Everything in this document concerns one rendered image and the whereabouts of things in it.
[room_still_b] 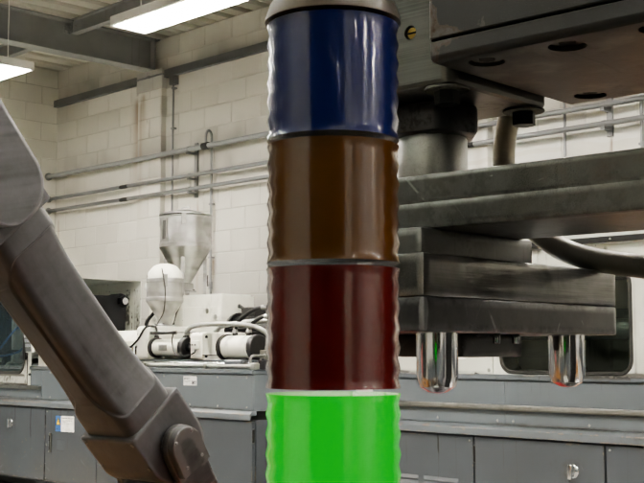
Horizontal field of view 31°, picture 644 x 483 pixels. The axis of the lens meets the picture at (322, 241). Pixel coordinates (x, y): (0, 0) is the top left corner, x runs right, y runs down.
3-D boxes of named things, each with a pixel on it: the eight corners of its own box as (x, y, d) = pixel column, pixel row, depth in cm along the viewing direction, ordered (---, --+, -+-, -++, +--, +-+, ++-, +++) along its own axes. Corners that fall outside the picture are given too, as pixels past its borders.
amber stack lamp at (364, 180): (327, 269, 36) (327, 162, 36) (426, 264, 33) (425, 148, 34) (238, 263, 33) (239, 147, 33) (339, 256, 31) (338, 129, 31)
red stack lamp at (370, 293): (327, 384, 36) (327, 275, 36) (427, 387, 33) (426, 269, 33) (237, 387, 33) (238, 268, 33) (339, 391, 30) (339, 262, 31)
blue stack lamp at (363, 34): (327, 157, 36) (327, 51, 37) (425, 143, 34) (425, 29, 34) (239, 141, 33) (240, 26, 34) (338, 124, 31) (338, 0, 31)
